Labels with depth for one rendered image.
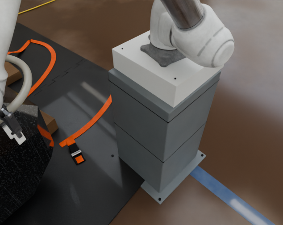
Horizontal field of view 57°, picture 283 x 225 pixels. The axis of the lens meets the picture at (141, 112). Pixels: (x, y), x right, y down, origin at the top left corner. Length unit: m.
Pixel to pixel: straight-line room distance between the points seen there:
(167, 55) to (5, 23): 0.68
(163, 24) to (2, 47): 0.61
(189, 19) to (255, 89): 1.77
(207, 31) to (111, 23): 2.44
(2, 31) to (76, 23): 2.68
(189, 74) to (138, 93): 0.25
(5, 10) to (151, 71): 0.62
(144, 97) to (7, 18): 0.68
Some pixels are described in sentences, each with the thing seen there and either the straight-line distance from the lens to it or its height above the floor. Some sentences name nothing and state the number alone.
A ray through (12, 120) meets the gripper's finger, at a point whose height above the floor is 0.97.
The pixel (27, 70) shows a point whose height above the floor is 0.96.
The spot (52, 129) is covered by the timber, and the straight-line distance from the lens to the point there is 2.08.
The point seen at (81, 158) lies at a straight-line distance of 1.91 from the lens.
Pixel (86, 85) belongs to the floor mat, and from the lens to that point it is 2.42.
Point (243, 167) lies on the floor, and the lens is 1.99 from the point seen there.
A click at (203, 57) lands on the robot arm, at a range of 0.93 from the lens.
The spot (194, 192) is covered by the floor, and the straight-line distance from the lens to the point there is 1.81.
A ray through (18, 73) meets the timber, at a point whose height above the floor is 0.07.
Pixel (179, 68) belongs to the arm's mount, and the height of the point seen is 0.92.
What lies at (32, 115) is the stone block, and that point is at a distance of 1.45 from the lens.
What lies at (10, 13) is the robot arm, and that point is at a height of 1.33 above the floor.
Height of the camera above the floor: 1.62
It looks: 49 degrees down
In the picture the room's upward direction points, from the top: straight up
